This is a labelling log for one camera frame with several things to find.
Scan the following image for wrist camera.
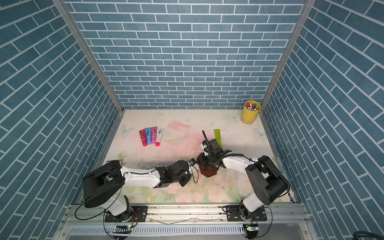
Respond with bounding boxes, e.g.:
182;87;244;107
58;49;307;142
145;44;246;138
189;159;197;167
201;130;211;157

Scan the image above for magenta toothpaste tube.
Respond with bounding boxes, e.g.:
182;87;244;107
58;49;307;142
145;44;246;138
151;127;158;144

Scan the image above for white pink-cap toothpaste tube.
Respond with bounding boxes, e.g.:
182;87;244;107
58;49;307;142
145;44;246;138
155;128;164;147

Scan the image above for red toothpaste tube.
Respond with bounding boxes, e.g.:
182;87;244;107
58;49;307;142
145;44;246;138
139;129;148;147

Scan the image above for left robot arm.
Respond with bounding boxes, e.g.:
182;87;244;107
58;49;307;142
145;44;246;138
83;159;197;216

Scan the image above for blue toothpaste tube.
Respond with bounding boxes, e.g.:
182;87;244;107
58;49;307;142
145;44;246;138
145;128;152;145

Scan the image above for pens in cup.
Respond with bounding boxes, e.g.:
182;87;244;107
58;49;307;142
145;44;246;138
245;102;258;111

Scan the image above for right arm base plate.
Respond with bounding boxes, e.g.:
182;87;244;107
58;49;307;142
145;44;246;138
222;205;267;222

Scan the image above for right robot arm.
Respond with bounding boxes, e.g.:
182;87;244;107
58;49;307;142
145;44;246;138
197;139;290;219

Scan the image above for aluminium front rail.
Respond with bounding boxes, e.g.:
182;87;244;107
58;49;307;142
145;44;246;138
60;203;310;228

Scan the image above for green toothpaste tube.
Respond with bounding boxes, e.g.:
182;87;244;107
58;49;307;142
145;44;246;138
214;129;222;147

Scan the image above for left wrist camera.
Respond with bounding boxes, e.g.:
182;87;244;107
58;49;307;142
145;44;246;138
189;159;197;167

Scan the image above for yellow cup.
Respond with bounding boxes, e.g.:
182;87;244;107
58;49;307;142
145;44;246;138
241;100;261;125

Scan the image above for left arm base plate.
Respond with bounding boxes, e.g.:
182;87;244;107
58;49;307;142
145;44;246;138
104;206;148;224

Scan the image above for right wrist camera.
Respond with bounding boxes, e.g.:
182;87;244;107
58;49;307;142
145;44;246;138
201;130;211;157

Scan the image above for brown cloth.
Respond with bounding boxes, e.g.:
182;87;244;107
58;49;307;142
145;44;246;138
199;164;219;178

